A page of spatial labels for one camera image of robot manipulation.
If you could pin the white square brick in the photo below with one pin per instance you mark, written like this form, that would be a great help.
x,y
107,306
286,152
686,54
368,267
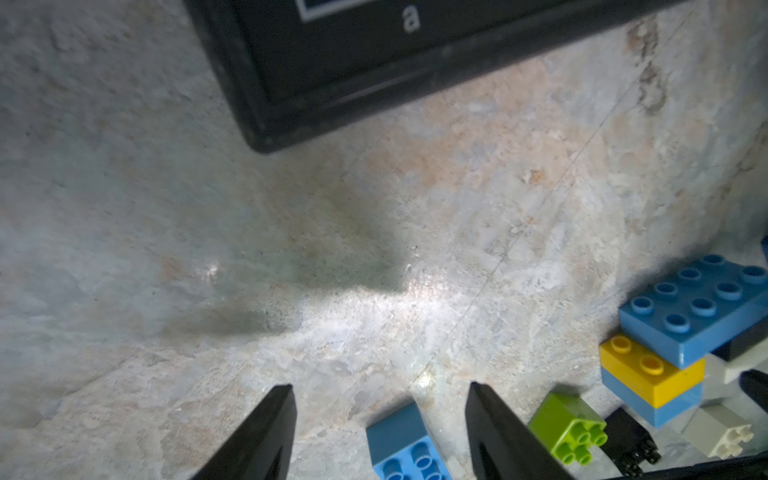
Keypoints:
x,y
726,372

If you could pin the lime green square brick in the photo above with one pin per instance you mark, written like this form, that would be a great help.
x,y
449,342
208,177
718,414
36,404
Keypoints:
x,y
568,428

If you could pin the black grey chessboard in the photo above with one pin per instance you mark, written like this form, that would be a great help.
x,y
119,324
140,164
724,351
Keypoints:
x,y
293,70

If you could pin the black square brick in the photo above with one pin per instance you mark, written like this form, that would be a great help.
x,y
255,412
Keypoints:
x,y
628,444
739,345

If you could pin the cream square brick lower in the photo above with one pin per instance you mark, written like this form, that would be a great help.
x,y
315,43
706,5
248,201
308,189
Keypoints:
x,y
718,432

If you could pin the light blue long brick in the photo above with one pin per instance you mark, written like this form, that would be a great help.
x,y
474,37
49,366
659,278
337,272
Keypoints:
x,y
697,309
400,447

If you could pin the dark blue square brick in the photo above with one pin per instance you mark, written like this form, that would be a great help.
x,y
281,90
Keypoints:
x,y
764,247

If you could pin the yellow square brick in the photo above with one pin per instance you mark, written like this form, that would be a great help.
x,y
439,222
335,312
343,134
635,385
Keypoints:
x,y
651,377

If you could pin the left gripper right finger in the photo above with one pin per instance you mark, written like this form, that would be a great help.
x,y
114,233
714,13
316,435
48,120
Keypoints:
x,y
501,446

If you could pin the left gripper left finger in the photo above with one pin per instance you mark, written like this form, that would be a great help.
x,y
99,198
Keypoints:
x,y
261,446

